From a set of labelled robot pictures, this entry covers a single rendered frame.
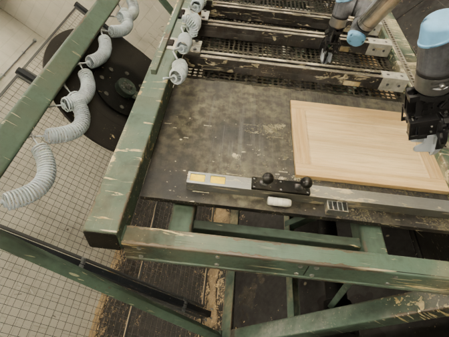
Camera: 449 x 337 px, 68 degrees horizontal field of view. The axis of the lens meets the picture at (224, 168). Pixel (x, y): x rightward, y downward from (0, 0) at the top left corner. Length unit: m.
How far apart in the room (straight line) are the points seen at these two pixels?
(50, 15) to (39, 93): 6.21
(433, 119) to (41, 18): 7.48
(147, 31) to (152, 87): 5.76
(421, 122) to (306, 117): 0.71
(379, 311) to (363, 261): 0.46
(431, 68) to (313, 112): 0.82
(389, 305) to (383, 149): 0.60
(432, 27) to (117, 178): 0.88
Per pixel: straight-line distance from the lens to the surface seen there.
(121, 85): 1.87
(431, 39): 0.74
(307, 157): 1.31
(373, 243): 1.24
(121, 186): 1.07
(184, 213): 1.15
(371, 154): 1.43
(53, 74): 1.67
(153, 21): 7.03
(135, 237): 1.02
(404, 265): 1.14
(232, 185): 1.13
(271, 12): 2.16
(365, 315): 1.54
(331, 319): 1.61
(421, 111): 0.86
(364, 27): 1.56
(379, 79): 1.80
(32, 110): 1.52
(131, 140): 1.19
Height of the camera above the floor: 2.11
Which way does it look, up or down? 29 degrees down
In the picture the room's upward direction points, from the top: 56 degrees counter-clockwise
